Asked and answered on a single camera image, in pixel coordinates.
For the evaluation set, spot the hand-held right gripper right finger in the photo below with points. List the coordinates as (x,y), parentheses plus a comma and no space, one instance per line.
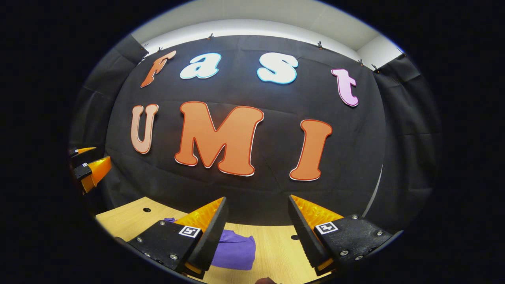
(303,232)

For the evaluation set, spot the black backdrop cloth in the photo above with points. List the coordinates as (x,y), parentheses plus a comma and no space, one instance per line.
(268,189)

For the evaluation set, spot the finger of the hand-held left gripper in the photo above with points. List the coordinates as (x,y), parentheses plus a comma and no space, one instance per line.
(98,167)
(83,150)

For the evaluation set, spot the purple knit cardigan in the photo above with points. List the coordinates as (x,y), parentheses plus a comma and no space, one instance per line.
(236,248)

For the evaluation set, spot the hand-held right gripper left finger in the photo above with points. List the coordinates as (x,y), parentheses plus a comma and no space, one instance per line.
(213,236)

